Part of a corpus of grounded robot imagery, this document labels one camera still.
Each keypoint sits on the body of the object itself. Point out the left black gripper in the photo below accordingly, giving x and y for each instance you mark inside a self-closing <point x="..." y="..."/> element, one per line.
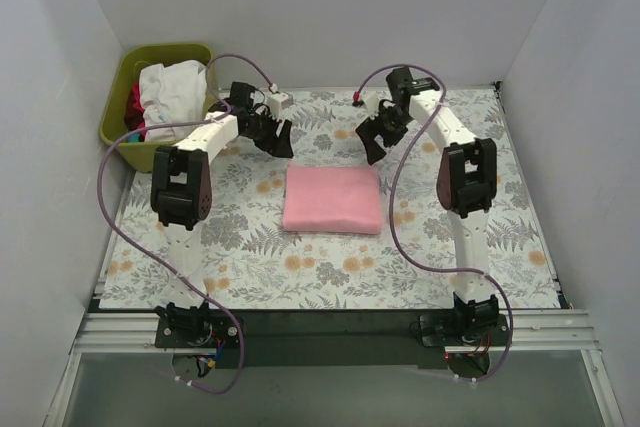
<point x="267" y="132"/>

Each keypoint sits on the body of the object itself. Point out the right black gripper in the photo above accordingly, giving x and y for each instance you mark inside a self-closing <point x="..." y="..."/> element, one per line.
<point x="379" y="128"/>

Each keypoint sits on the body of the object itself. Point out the pink t-shirt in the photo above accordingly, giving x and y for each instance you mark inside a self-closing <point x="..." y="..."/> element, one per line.
<point x="325" y="199"/>

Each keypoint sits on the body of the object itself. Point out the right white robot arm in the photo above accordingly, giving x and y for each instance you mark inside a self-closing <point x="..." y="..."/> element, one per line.
<point x="466" y="187"/>

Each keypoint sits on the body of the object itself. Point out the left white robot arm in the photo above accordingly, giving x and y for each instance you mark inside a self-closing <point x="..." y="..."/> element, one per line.
<point x="181" y="190"/>

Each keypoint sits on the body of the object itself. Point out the floral patterned table mat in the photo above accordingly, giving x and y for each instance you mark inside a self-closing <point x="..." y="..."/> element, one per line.
<point x="250" y="262"/>

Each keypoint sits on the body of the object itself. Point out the white t-shirt in bin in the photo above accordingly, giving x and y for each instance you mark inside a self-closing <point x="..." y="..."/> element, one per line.
<point x="173" y="94"/>

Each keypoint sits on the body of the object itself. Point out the olive green plastic bin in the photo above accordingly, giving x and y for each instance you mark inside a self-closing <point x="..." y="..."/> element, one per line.
<point x="140" y="155"/>

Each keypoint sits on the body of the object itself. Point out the turquoise garment in bin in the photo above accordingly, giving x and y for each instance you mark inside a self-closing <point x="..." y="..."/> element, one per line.
<point x="136" y="137"/>

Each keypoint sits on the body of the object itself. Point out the dark red garment in bin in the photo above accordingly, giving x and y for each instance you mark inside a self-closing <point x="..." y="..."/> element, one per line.
<point x="134" y="112"/>

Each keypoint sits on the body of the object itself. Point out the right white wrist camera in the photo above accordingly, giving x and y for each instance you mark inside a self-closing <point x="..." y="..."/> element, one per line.
<point x="370" y="101"/>

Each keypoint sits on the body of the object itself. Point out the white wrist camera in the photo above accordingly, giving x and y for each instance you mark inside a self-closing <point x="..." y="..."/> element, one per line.
<point x="277" y="102"/>
<point x="370" y="101"/>

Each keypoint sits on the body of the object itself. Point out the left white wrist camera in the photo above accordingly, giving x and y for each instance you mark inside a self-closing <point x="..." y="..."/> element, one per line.
<point x="277" y="102"/>

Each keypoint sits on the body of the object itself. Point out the aluminium frame rail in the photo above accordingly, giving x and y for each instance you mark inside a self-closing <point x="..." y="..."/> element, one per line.
<point x="115" y="333"/>

